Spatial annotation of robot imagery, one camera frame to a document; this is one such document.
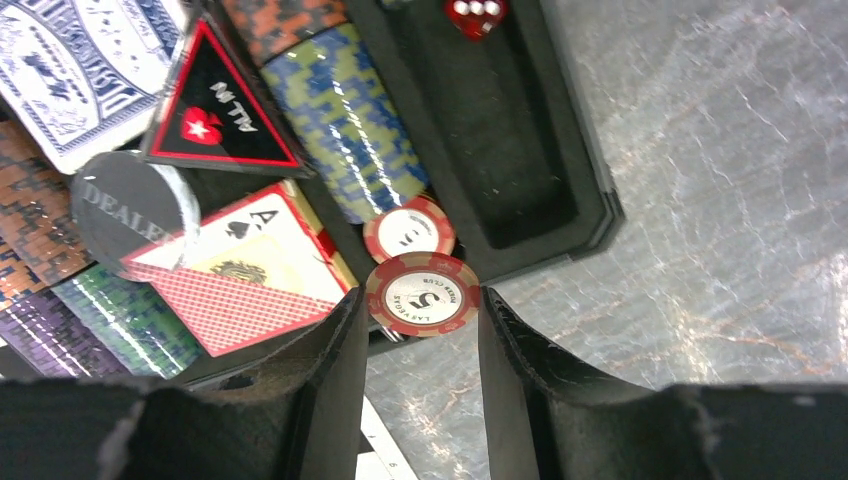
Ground red white poker chip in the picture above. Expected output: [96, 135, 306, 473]
[363, 195, 456, 263]
[365, 252, 481, 337]

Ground green blue chip roll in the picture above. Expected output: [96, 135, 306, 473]
[261, 23, 429, 224]

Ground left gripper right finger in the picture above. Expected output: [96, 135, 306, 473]
[478, 287, 847, 479]

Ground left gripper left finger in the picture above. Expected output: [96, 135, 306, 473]
[1, 289, 368, 479]

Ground black white chessboard mat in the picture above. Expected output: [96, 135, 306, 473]
[355, 397, 418, 480]

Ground blue playing card deck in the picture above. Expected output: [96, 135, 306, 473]
[1, 0, 188, 174]

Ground teal poker chip roll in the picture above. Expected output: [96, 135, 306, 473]
[52, 264, 203, 378]

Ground black poker carrying case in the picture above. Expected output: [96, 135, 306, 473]
[0, 0, 625, 386]

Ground pink brown chip roll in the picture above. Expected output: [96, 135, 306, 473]
[1, 240, 47, 310]

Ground small red die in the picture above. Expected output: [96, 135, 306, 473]
[444, 0, 508, 41]

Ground red playing card deck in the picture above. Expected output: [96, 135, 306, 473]
[122, 180, 358, 357]

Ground purple poker chip roll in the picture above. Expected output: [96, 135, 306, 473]
[1, 290, 129, 377]

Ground clear round disc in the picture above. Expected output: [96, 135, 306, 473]
[70, 150, 201, 282]

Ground brown poker chip roll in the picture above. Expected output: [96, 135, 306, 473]
[220, 0, 348, 66]

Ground brown 100 chip roll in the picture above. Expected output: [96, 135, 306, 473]
[1, 120, 93, 286]

